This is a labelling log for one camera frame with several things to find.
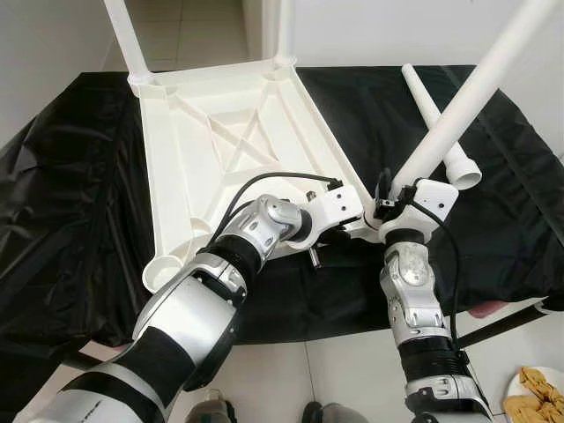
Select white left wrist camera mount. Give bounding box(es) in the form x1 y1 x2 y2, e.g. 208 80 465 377
302 182 365 249

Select grey robot left foot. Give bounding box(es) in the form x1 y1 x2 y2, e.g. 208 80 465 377
183 391 238 423

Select pink cloth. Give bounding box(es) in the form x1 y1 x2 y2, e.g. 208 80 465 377
467 300 512 320

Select black tablecloth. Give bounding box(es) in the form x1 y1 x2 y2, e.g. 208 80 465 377
0 63 564 393

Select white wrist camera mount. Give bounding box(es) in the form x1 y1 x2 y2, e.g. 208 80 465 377
302 182 365 249
379 178 460 244

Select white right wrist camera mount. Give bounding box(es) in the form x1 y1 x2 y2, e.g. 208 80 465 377
379 178 460 244

